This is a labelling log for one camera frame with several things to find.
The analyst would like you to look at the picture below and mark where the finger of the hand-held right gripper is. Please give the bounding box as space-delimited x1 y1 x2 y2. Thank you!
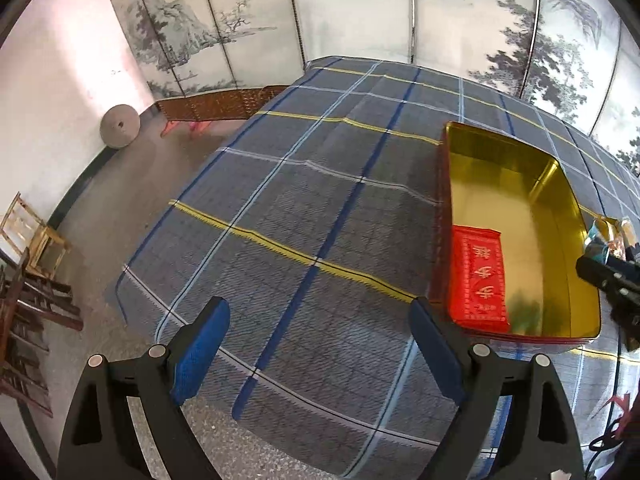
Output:
575 254 640 306

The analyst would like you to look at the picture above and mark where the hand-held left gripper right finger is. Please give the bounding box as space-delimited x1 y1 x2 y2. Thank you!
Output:
407 296 586 480

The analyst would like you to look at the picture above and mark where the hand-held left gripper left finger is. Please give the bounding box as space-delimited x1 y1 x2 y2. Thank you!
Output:
56 296 232 480

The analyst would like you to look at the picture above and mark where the teal and gold snack packet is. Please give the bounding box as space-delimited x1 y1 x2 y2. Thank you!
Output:
582 216 626 263

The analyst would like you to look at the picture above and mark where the red tin box gold inside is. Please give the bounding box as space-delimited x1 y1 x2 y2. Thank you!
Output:
427 121 602 346

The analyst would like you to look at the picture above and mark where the red patterned packet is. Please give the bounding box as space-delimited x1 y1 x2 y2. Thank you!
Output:
451 224 511 333

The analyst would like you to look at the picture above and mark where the dark wooden chair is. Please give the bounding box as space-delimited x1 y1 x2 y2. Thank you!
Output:
0 332 54 418
0 250 84 333

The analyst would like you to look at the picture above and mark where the blue plaid cloth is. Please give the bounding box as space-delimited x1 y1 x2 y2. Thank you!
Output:
115 56 640 480

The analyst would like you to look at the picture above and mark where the light wooden chair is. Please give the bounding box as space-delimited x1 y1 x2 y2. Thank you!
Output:
0 191 72 281

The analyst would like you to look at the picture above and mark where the red plastic stool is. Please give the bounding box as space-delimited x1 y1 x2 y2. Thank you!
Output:
160 119 208 138

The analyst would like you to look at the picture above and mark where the round stone disc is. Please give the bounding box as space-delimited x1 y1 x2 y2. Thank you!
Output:
100 104 142 149

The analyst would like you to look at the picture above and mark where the painted folding screen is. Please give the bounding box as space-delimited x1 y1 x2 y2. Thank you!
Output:
102 0 640 178

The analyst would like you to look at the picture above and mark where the black cable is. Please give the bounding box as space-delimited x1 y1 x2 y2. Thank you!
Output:
589 420 632 453

